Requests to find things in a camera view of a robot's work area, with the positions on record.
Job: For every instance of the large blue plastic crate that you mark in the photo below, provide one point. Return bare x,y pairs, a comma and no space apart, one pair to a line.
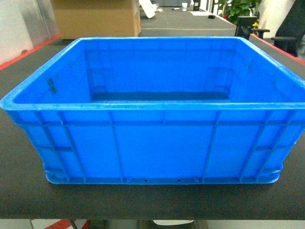
160,111

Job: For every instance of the large cardboard box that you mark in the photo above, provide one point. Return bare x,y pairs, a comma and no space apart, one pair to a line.
97,18

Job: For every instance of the white paper cup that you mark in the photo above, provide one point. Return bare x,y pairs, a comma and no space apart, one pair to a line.
184,6

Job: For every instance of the green potted plant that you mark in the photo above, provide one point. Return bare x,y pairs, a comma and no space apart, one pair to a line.
231,9

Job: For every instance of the black office chair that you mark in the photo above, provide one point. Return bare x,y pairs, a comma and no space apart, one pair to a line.
284,20

